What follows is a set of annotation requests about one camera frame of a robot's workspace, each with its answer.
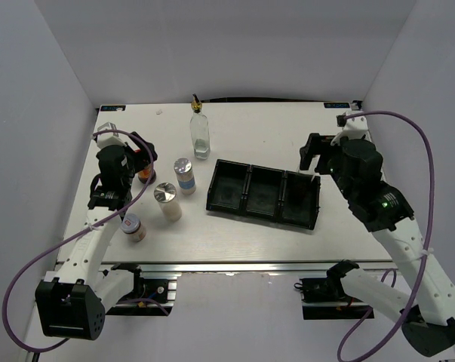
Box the black logo sticker right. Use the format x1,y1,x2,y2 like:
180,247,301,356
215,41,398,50
324,102,351,109

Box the red lid sauce jar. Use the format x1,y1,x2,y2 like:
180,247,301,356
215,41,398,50
137,163,156,185

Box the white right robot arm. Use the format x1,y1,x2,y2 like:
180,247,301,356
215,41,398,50
300,133,455,357

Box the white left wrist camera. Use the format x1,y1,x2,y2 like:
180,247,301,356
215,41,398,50
92,122,127,149

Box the black three compartment tray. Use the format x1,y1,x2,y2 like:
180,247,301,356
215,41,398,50
206,159,321,230

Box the clear glass oil bottle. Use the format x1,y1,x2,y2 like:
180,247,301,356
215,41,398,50
189,94,211,160

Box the black logo sticker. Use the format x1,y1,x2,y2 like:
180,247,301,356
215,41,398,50
324,102,351,109
100,105,126,112

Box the right aluminium base mount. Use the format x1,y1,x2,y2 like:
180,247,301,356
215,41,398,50
294,278,374,321

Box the white granule shaker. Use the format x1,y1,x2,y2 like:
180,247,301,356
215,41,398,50
154,183,183,222

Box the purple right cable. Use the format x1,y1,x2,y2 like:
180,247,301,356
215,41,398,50
337,110,434,362

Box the black logo sticker left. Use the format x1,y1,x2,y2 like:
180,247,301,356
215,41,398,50
100,105,126,112

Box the left aluminium base mount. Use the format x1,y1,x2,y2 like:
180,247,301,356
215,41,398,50
103,263,177,317

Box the small red label jar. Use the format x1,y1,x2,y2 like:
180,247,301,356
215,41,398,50
120,213,146,242

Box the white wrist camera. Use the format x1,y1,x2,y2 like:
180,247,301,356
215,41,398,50
92,122,127,149
330,110,368,146

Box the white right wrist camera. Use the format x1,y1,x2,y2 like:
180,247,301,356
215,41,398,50
330,110,368,146

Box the blue label salt shaker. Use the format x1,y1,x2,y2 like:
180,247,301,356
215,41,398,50
174,158,196,195

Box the aluminium base mount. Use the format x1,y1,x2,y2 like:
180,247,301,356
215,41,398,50
103,263,177,317
294,278,374,321

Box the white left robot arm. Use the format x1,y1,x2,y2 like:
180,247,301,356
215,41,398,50
35,131,157,340

